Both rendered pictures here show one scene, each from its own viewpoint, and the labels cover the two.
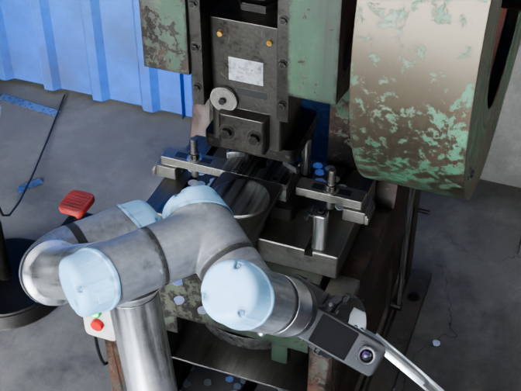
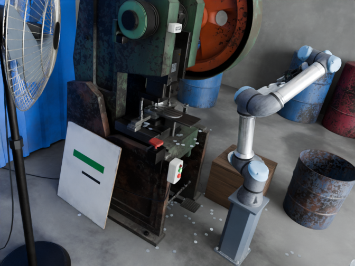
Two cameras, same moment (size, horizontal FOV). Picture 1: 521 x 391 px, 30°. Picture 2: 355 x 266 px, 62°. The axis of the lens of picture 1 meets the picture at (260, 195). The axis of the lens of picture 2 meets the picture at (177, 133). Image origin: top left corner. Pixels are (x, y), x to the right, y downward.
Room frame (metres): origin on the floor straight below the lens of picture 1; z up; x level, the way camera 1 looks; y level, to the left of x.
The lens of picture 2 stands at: (1.34, 1.73, 1.54)
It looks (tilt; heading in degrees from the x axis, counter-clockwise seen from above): 28 degrees down; 276
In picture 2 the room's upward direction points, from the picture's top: 9 degrees clockwise
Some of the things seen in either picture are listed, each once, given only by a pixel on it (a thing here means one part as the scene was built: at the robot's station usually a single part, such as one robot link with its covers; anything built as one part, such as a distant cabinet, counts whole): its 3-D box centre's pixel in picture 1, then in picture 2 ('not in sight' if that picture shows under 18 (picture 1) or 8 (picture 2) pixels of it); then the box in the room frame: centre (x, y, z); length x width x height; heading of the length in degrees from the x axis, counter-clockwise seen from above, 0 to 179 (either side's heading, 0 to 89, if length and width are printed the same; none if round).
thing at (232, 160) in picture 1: (260, 173); (156, 110); (1.68, 0.00, 0.76); 0.15 x 0.09 x 0.05; 69
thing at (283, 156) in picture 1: (262, 132); (157, 95); (1.69, 0.00, 0.86); 0.20 x 0.16 x 0.05; 69
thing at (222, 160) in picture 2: not in sight; (240, 179); (0.99, -0.28, 0.18); 0.40 x 0.38 x 0.35; 156
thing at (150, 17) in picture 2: not in sight; (136, 22); (1.79, 0.22, 1.31); 0.22 x 0.12 x 0.22; 159
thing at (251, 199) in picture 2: not in sight; (251, 191); (1.01, 0.29, 0.50); 0.15 x 0.15 x 0.10
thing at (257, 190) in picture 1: (232, 235); (177, 124); (1.52, 0.06, 0.72); 0.25 x 0.14 x 0.14; 159
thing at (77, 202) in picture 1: (78, 213); (155, 146); (1.59, 0.39, 0.72); 0.07 x 0.06 x 0.08; 159
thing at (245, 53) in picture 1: (253, 71); (166, 70); (1.65, 0.01, 1.04); 0.17 x 0.15 x 0.30; 159
